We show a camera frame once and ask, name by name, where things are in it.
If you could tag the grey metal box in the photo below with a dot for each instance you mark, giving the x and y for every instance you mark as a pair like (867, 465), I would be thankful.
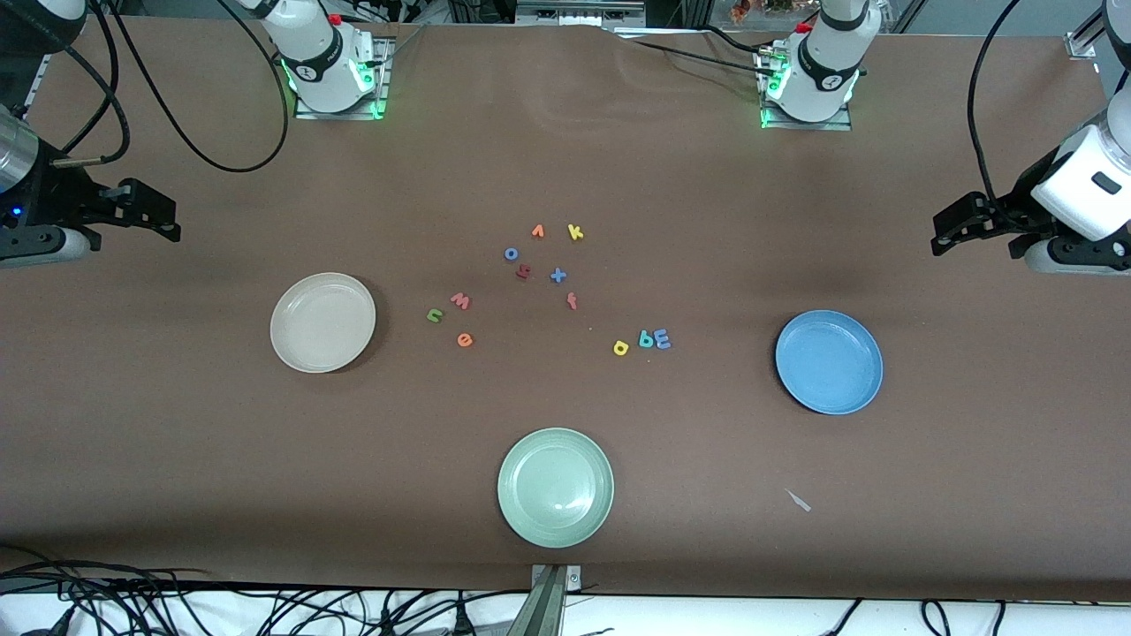
(579, 11)

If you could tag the aluminium frame rail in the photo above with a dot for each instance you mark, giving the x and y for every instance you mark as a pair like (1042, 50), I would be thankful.
(40, 84)
(1080, 42)

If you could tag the green round plate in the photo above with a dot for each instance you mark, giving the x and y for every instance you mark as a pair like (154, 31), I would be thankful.
(555, 488)

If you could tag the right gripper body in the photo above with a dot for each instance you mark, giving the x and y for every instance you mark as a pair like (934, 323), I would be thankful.
(55, 200)

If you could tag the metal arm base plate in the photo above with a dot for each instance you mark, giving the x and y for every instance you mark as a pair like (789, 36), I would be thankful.
(340, 115)
(808, 125)

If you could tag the aluminium mount post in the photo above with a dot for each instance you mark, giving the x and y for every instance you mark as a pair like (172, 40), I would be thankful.
(548, 609)

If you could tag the teal letter P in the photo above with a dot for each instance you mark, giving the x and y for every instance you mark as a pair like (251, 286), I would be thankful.
(646, 338)

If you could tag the orange background object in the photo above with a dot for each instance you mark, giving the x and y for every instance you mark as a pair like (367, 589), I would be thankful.
(740, 9)

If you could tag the blue round plate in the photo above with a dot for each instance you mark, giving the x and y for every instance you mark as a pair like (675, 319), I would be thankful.
(829, 362)

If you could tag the white tape scrap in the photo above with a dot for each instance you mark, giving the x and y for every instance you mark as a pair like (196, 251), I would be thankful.
(798, 501)

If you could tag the beige round plate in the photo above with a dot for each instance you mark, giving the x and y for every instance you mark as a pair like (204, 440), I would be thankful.
(322, 322)

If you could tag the brown table cover sheet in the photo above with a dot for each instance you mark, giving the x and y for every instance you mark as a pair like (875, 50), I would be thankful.
(177, 442)

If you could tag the pink letter w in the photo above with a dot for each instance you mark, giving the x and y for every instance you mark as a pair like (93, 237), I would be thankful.
(460, 301)

